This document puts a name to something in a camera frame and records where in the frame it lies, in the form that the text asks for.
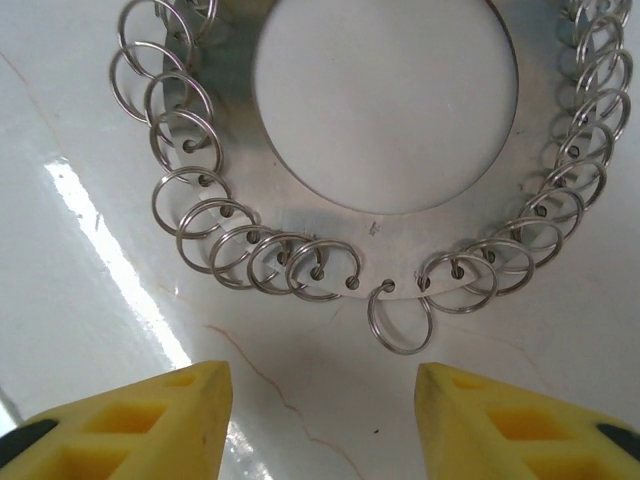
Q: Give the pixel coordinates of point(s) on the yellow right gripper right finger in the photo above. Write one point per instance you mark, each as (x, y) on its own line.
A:
(525, 430)

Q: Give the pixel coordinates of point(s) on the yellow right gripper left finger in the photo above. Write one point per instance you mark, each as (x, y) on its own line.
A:
(125, 430)

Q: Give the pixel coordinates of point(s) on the metal disc with key rings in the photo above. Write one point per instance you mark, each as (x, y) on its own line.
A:
(330, 235)

